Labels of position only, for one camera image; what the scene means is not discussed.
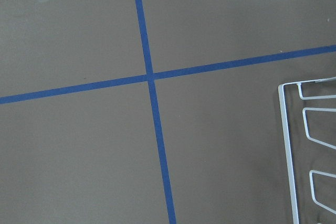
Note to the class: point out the white wire cup rack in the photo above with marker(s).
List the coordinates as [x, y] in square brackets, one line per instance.
[307, 111]

